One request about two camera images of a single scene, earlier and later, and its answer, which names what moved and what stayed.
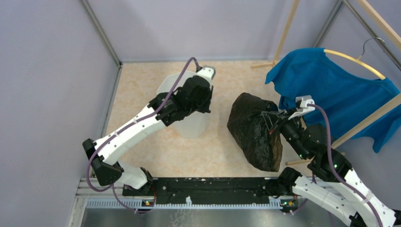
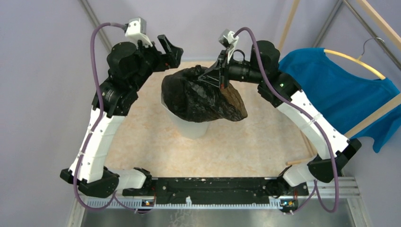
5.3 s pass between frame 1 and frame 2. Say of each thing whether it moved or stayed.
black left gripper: moved
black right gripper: moved
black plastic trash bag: moved
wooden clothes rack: stayed
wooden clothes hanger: stayed
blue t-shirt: stayed
